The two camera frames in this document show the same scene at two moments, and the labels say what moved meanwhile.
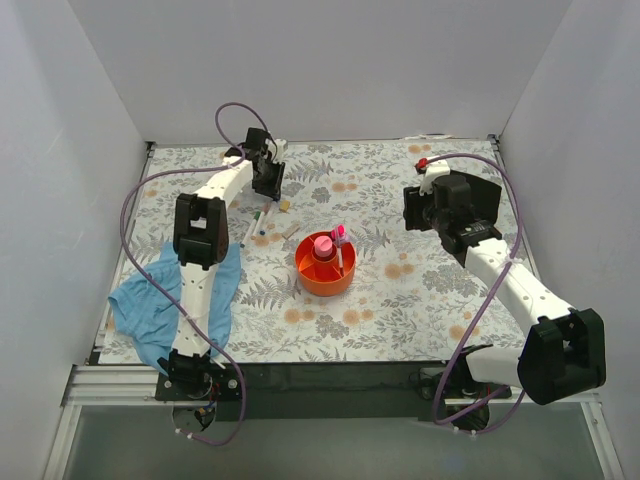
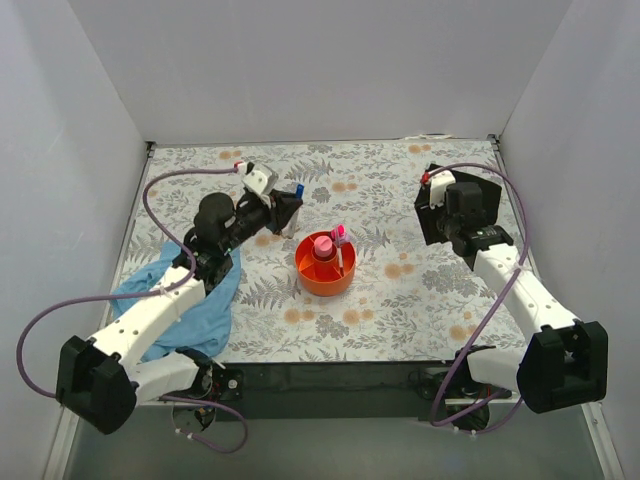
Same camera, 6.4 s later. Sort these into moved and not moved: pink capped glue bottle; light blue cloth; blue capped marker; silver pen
Moved: blue capped marker
Not moved: silver pen; light blue cloth; pink capped glue bottle
